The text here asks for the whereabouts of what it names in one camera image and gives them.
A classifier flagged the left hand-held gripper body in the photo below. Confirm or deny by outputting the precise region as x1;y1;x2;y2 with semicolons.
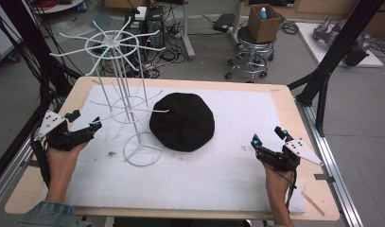
33;110;87;151

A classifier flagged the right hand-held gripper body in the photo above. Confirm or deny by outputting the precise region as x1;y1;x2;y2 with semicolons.
255;137;324;173

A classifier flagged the person's left hand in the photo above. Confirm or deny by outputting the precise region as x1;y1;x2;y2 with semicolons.
46;141;89;182

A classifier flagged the person's right hand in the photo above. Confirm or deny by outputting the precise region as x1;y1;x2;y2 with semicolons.
263;162;297;197

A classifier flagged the white foam mat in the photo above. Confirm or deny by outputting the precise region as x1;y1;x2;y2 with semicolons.
38;84;307;214

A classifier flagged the black beret hat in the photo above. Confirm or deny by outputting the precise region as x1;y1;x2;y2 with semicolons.
149;92;216;153

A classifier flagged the chrome rolling stool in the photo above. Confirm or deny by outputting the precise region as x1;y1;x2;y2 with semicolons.
224;26;276;83

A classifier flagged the denim sleeve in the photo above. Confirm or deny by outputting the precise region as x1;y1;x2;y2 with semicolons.
15;200;94;227

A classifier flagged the white floor board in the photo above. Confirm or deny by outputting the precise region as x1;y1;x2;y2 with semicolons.
295;22;385;69

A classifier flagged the cardboard box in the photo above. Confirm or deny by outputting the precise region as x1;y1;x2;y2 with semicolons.
247;3;282;44

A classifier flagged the round white table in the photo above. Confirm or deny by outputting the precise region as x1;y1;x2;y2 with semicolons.
31;0;87;15

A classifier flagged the grey robot part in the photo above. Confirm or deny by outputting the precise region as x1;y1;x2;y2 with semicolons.
312;16;373;67

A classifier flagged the black computer tower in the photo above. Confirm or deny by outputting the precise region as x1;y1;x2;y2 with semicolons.
123;5;166;65

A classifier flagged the black power adapter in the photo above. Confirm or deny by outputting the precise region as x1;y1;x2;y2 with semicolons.
212;12;236;33

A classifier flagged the grey desk leg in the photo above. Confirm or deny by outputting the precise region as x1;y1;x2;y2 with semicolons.
180;0;197;61

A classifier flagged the aluminium rail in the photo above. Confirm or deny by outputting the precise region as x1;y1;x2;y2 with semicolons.
0;137;40;211
294;96;365;227

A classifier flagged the metal bracket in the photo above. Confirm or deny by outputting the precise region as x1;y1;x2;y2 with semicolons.
314;173;336;184

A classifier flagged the black gripper strap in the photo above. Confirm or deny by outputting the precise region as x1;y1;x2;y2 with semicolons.
29;137;52;187

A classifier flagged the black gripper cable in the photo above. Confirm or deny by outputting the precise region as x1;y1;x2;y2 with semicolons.
285;169;299;212

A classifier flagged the white wire display rack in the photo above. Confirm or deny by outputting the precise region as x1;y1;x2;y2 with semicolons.
49;15;170;168

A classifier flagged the black frame strut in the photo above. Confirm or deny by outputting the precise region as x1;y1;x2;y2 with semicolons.
287;0;385;137
0;0;84;187

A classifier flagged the coiled black cable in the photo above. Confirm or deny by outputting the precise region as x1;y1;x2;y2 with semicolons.
280;20;300;36

